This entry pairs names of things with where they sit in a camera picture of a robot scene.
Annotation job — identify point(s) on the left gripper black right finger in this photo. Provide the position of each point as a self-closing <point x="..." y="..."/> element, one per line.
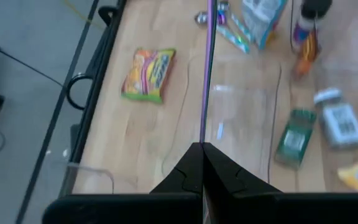
<point x="222" y="177"/>

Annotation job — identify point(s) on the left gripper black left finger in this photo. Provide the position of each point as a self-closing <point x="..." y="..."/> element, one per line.
<point x="188" y="177"/>

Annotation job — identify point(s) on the yellow green ramen packet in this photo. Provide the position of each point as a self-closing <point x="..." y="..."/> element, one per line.
<point x="148" y="74"/>

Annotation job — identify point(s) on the iridescent metal spoon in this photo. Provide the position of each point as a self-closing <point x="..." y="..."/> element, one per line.
<point x="208" y="62"/>

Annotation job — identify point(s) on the purple label spice jar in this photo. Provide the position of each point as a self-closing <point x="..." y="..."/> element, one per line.
<point x="314" y="7"/>

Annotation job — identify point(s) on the clear plastic bin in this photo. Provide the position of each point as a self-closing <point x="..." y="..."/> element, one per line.
<point x="346" y="46"/>
<point x="244" y="109"/>
<point x="89" y="183"/>

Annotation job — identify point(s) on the green spice jar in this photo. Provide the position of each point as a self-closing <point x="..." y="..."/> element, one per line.
<point x="295" y="137"/>

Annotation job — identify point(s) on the white label seasoning jar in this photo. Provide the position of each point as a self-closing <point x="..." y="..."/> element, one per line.
<point x="340" y="121"/>

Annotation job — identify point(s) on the blue clear plastic pouch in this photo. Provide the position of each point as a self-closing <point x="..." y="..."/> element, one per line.
<point x="259" y="12"/>

